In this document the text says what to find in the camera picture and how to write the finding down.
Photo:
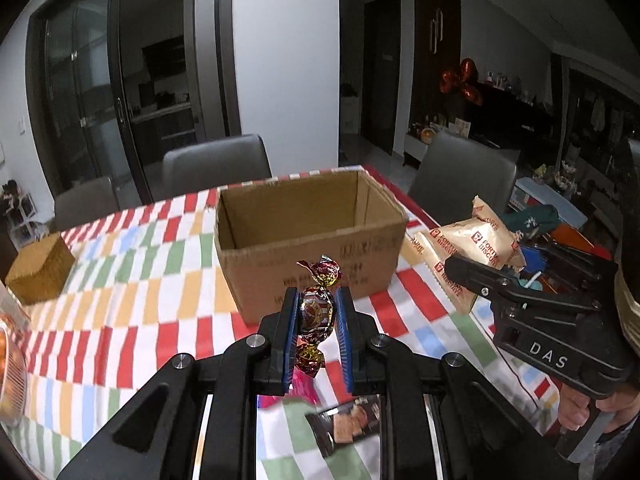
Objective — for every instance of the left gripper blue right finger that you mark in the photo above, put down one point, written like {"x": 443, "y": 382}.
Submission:
{"x": 354, "y": 331}

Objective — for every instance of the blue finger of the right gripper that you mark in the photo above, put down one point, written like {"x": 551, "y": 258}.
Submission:
{"x": 496, "y": 285}

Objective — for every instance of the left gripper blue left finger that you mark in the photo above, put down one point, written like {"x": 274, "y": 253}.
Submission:
{"x": 276, "y": 363}

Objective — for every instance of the beige biscuit packets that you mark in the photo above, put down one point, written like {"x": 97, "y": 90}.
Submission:
{"x": 483, "y": 238}

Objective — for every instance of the red gold candy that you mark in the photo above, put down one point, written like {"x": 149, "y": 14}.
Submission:
{"x": 316, "y": 309}

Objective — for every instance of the person right hand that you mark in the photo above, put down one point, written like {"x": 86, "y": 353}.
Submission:
{"x": 574, "y": 409}

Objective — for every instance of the pink snack packet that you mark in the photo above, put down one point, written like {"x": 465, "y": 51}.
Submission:
{"x": 301, "y": 389}

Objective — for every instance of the dark biscuit packet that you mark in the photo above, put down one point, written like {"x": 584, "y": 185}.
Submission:
{"x": 345, "y": 424}

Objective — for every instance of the brown cardboard box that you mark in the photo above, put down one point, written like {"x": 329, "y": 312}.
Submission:
{"x": 263, "y": 230}

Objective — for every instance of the grey chair right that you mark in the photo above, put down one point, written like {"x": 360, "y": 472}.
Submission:
{"x": 454, "y": 171}

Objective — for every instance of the grey chair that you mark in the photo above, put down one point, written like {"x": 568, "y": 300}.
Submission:
{"x": 199, "y": 167}
{"x": 454, "y": 171}
{"x": 85, "y": 203}

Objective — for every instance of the grey chair middle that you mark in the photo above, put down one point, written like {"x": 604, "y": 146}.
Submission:
{"x": 199, "y": 167}

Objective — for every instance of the red foil balloon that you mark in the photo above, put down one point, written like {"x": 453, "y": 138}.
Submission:
{"x": 463, "y": 80}

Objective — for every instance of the grey chair left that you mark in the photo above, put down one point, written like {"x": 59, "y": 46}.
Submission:
{"x": 85, "y": 203}

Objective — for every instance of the woven wicker basket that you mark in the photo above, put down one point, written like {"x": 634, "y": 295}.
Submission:
{"x": 40, "y": 270}

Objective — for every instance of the white shelf with toys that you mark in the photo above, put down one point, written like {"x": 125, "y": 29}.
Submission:
{"x": 19, "y": 212}

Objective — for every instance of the glass sliding door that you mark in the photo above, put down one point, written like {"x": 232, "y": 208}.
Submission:
{"x": 114, "y": 85}

